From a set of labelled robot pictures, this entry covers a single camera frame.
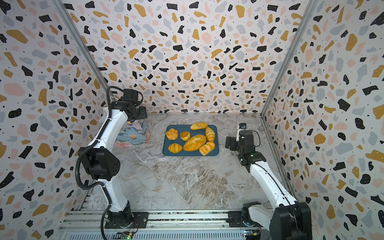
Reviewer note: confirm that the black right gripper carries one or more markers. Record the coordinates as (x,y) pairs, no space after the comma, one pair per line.
(231,143)

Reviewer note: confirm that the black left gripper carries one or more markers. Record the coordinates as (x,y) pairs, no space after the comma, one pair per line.
(143,113)

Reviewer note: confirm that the floral paper bag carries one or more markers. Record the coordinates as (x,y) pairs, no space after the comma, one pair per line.
(133,134)

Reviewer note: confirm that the ridged long bread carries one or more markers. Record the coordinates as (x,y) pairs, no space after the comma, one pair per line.
(210,134)

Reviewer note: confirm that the braided twisted bread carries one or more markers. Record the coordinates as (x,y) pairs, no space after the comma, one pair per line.
(207,148)

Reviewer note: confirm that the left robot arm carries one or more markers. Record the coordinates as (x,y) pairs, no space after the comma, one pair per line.
(98,166)

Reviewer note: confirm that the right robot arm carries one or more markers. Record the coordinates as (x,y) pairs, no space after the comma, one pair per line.
(288,219)

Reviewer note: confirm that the smooth oval bread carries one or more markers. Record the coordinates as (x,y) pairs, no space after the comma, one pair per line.
(198,126)

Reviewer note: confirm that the knotted flower bread roll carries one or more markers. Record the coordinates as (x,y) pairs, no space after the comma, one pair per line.
(172,134)

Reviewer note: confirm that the striped croissant bread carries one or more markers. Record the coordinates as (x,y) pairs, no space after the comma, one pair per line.
(175,148)

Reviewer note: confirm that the large sesame oval loaf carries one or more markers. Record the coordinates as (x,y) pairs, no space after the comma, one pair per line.
(194,143)

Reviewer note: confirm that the teal plastic tray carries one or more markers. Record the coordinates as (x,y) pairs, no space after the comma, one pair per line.
(182,153)

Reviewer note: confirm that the small round bun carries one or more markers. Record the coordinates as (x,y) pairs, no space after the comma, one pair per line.
(185,136)

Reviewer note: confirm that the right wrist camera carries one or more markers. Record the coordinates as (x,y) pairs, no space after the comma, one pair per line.
(242,126)

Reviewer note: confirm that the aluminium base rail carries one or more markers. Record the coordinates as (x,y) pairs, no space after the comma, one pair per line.
(163,225)

